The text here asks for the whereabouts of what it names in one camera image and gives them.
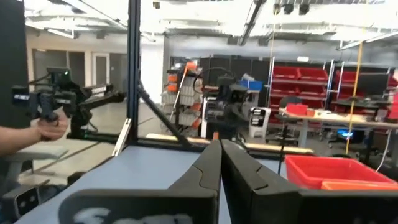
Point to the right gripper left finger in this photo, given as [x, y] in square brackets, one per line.
[199, 194]

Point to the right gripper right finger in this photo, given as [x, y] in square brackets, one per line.
[248, 194]

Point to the red plastic basket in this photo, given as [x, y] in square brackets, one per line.
[326, 169]

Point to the orange plastic basket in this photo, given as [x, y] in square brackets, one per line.
[357, 185]

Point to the person's forearm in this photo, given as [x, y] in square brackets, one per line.
[18, 138]

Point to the blue-grey table mat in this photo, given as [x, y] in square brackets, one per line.
[140, 168]

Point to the white small cabinet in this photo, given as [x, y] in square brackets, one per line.
[259, 121]

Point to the black office chair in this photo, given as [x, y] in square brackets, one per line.
[287, 124]

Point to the white cart with orange bins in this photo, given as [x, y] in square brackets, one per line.
[183, 99]

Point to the red box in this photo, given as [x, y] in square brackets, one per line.
[297, 109]

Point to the blue storage bin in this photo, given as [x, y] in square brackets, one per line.
[251, 85]

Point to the wooden desk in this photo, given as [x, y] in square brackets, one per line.
[339, 119]

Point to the red bin storage rack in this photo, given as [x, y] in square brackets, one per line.
[348, 79]
[298, 84]

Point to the person's hand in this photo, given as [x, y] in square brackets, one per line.
[53, 127]

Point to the black monitor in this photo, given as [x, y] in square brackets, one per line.
[372, 84]

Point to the grey armrest pad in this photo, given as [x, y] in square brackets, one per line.
[37, 152]

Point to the black panel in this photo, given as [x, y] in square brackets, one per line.
[12, 62]

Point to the silver metal bracket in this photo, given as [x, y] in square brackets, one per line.
[122, 137]

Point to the black aluminium table frame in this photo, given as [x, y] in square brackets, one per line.
[133, 62]

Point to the grey camera box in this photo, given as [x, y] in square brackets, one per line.
[21, 202]

